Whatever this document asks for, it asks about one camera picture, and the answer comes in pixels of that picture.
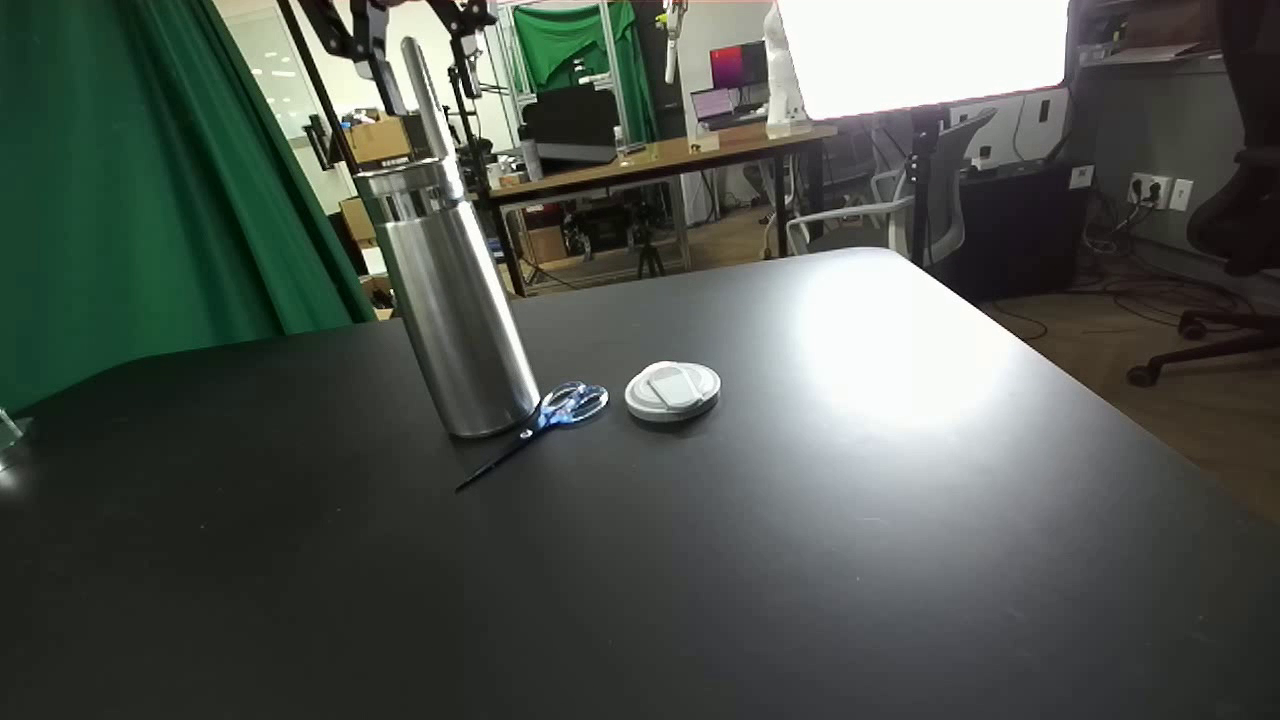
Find bright studio light panel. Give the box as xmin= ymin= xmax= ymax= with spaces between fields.
xmin=778 ymin=0 xmax=1073 ymax=118

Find silver metal flask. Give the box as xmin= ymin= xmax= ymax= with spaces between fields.
xmin=360 ymin=159 xmax=539 ymax=438

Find wooden background desk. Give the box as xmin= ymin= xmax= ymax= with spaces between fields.
xmin=486 ymin=124 xmax=830 ymax=294

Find green backdrop curtain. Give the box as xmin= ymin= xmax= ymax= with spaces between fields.
xmin=0 ymin=0 xmax=370 ymax=410

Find glowing computer monitor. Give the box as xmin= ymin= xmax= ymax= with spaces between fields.
xmin=708 ymin=40 xmax=769 ymax=86

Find blue handled scissors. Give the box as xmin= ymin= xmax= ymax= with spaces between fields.
xmin=466 ymin=382 xmax=609 ymax=484

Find white round flask lid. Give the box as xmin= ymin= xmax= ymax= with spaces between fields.
xmin=622 ymin=361 xmax=721 ymax=424

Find black office chair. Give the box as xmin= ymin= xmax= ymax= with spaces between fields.
xmin=1128 ymin=0 xmax=1280 ymax=389

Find small black tripod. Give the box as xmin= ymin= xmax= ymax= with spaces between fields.
xmin=628 ymin=222 xmax=667 ymax=278

